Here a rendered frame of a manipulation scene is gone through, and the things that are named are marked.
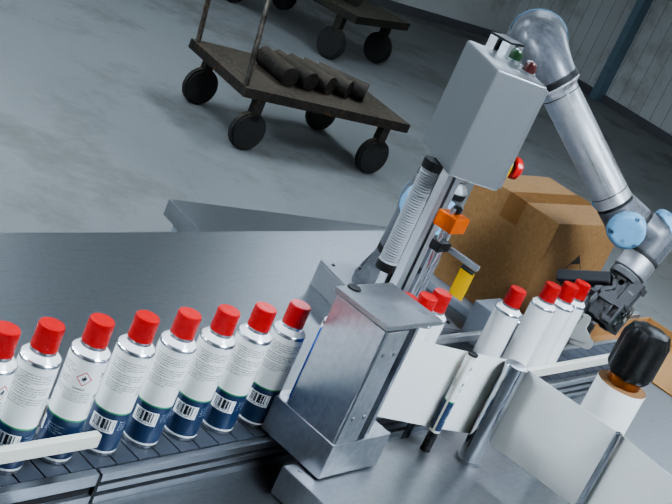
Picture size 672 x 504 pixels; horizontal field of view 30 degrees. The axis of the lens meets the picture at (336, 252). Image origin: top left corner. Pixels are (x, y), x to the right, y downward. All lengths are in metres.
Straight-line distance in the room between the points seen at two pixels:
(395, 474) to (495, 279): 0.97
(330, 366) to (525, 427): 0.41
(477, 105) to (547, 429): 0.53
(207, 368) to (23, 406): 0.30
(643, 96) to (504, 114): 10.04
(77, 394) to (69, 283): 0.65
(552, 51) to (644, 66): 9.68
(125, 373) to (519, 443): 0.73
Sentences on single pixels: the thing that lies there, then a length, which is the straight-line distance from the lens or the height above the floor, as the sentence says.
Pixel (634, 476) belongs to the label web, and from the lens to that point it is 2.00.
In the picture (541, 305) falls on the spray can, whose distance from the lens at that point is 2.45.
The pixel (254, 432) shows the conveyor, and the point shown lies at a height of 0.88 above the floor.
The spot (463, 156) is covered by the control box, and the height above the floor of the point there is 1.32.
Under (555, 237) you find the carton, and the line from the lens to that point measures 2.77.
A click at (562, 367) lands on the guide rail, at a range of 2.60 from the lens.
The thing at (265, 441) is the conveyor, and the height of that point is 0.88.
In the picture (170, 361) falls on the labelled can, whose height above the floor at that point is 1.02.
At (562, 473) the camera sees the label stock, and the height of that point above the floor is 0.95.
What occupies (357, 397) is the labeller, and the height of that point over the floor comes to 1.03.
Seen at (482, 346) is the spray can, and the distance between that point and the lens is 2.36.
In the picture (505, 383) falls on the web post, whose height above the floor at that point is 1.04.
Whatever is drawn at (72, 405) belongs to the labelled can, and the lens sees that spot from 1.61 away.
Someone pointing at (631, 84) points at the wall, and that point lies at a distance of 12.15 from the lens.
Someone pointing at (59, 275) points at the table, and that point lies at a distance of 2.25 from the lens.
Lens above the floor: 1.78
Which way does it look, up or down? 19 degrees down
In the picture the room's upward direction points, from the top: 24 degrees clockwise
